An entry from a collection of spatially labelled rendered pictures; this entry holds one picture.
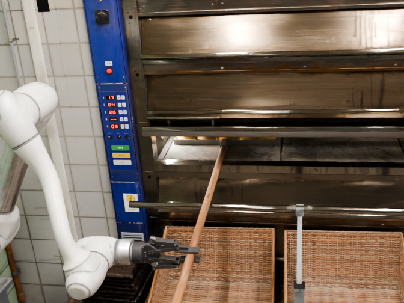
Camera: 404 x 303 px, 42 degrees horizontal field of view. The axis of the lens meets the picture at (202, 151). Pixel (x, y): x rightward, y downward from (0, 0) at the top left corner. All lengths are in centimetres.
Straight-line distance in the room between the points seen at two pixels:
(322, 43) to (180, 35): 61
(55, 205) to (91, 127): 88
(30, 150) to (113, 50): 78
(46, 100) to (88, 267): 59
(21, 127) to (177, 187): 107
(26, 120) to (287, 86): 114
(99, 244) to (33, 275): 137
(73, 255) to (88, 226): 112
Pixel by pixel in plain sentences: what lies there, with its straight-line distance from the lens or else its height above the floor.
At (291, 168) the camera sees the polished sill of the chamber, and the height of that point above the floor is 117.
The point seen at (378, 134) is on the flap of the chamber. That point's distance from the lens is 232.
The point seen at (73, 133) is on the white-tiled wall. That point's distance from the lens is 268.
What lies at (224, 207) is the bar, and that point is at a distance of 221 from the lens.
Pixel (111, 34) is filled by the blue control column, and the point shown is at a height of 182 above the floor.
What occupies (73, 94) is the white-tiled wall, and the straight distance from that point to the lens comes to 260.
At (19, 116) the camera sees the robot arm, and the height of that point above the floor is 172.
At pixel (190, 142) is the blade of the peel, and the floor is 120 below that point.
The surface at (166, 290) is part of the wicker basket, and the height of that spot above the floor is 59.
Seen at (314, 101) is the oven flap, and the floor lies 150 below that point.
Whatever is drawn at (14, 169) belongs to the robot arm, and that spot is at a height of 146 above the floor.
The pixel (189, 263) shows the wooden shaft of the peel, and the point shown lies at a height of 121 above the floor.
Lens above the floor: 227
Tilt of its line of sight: 24 degrees down
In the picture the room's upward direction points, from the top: 4 degrees counter-clockwise
